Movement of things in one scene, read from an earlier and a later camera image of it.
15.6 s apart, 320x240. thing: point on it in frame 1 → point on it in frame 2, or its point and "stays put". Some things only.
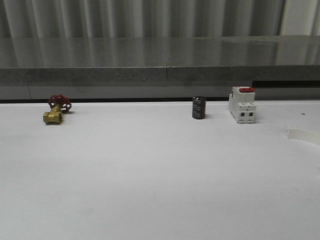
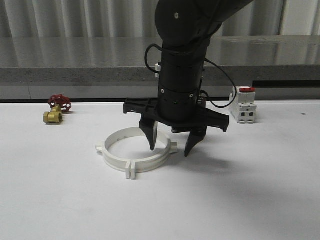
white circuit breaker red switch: [242, 105] stays put
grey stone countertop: [279, 67] stays put
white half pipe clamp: [309, 136] → [162, 141]
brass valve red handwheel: [59, 104] stays put
